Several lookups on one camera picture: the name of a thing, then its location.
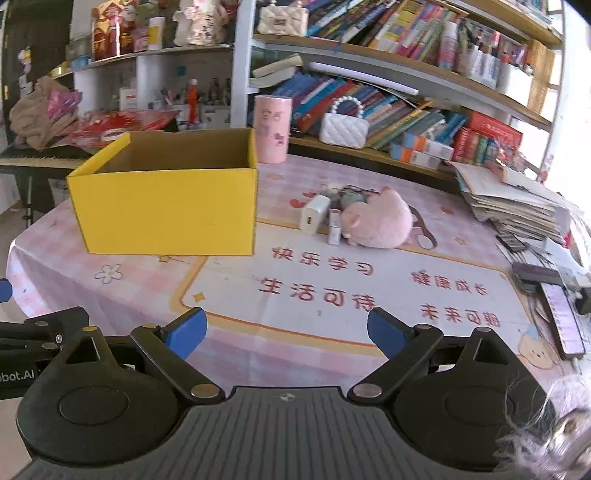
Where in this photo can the white cylinder container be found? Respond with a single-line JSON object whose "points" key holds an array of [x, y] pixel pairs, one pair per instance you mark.
{"points": [[156, 34]]}

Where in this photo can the yellow cardboard box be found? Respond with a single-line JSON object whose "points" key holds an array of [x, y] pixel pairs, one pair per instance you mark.
{"points": [[161, 212]]}

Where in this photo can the row of colourful leaning books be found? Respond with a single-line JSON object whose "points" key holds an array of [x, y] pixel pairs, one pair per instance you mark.
{"points": [[383, 115]]}

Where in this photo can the piano keyboard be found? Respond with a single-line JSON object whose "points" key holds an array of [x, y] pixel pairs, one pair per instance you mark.
{"points": [[41, 157]]}

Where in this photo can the stack of papers and notebooks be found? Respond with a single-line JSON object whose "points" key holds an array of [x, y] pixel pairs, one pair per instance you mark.
{"points": [[508, 203]]}

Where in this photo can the red paper decorations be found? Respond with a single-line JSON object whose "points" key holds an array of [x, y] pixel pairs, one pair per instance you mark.
{"points": [[134, 122]]}

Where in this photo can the grey metal bottle opener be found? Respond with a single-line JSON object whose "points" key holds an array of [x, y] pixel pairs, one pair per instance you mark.
{"points": [[427, 240]]}

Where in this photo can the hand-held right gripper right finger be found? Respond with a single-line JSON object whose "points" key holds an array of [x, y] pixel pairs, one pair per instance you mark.
{"points": [[385, 330]]}

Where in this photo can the cream quilted handbag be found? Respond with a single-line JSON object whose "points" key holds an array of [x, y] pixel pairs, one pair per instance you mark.
{"points": [[281, 21]]}

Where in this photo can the blue-grey toy truck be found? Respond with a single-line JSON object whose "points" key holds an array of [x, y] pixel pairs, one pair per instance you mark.
{"points": [[353, 198]]}

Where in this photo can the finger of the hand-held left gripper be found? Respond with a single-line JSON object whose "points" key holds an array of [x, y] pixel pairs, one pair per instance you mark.
{"points": [[4, 290], [55, 325]]}

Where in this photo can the pink plush pig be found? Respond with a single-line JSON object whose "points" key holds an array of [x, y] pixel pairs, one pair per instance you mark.
{"points": [[378, 221]]}

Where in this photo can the wooden bookshelf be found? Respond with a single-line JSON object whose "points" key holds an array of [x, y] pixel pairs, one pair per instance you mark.
{"points": [[369, 81]]}

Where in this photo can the pink printed table mat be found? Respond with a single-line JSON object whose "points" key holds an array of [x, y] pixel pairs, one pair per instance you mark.
{"points": [[300, 272]]}

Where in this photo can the red santa pen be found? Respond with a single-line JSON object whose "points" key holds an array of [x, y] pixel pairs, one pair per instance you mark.
{"points": [[192, 104]]}

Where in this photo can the white fluffy cloth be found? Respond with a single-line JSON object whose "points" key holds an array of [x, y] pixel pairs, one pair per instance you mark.
{"points": [[549, 415]]}

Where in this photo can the row of upright shelf books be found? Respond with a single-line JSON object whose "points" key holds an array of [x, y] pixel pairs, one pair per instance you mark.
{"points": [[406, 27]]}

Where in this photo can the white rolled paper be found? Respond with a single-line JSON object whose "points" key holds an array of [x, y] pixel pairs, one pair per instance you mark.
{"points": [[364, 76]]}

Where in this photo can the pen holder with pens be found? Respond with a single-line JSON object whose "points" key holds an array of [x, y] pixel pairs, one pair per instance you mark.
{"points": [[217, 104]]}

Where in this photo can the pink cartoon cylinder cup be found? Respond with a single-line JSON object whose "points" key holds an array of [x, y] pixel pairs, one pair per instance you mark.
{"points": [[272, 131]]}

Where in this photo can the clear plastic toy pack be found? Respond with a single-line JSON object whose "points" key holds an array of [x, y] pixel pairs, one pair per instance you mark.
{"points": [[510, 157]]}

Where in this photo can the tape roll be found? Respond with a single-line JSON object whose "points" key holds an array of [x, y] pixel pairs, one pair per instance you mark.
{"points": [[113, 135]]}

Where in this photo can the white charger adapter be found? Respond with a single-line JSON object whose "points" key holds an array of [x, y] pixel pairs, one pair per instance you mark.
{"points": [[315, 212]]}

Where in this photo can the orange and white box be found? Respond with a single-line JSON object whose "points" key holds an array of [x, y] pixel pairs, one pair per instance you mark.
{"points": [[413, 157], [429, 145]]}

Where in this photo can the brown plush cloth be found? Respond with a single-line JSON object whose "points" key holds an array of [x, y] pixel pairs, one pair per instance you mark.
{"points": [[39, 115]]}

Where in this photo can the dark flat case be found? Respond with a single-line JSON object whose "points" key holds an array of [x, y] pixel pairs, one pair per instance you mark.
{"points": [[535, 274]]}

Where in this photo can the small white plug adapter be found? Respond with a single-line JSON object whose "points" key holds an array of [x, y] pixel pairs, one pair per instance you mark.
{"points": [[334, 228]]}

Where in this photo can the pale plush toy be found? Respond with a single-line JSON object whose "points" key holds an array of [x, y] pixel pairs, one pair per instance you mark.
{"points": [[203, 23]]}

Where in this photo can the pile of lying books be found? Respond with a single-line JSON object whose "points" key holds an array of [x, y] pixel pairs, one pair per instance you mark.
{"points": [[277, 71]]}

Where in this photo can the smartphone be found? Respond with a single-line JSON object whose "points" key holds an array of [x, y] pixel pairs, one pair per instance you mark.
{"points": [[565, 323]]}

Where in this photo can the white shelf unit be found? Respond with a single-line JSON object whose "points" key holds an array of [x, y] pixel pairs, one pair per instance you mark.
{"points": [[106, 74]]}

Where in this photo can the row of red books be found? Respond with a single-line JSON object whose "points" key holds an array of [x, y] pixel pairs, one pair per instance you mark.
{"points": [[489, 136]]}

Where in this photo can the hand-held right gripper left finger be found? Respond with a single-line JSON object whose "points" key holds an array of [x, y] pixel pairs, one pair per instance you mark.
{"points": [[187, 330]]}

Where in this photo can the white pen holders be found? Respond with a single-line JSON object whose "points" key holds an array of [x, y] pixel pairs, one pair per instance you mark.
{"points": [[508, 74]]}

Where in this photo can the bamboo scroll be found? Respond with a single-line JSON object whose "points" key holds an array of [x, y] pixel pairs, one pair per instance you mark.
{"points": [[540, 78]]}

